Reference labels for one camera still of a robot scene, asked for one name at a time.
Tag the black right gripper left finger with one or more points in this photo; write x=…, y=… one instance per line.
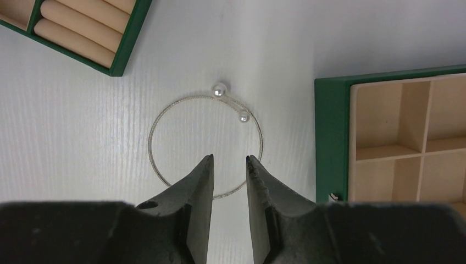
x=172, y=227

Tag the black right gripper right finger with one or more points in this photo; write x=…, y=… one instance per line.
x=288, y=228

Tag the green jewelry box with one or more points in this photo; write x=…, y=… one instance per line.
x=392, y=137

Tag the green jewelry tray with compartments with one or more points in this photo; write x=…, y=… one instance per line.
x=99, y=34

